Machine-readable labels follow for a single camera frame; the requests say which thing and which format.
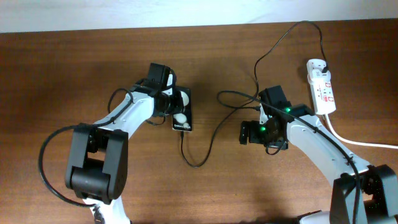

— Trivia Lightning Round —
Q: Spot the black USB charging cable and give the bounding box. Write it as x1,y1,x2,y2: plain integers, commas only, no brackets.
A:
179,20,329,169

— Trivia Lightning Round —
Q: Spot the white power strip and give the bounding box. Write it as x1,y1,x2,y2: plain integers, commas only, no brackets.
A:
307,72,336,115

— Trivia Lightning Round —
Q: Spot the white USB charger adapter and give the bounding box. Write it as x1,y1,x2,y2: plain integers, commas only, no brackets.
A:
307,58,331,81

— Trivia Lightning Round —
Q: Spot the white power strip cord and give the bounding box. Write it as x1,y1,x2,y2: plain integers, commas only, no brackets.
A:
323,113,398,150

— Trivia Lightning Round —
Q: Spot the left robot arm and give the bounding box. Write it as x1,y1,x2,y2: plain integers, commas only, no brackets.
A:
65,63,184,223

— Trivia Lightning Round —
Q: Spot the black Galaxy smartphone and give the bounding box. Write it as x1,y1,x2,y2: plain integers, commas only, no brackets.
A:
172,86,193,132

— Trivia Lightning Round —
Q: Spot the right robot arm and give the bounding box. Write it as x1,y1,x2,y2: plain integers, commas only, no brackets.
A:
239,86,397,223

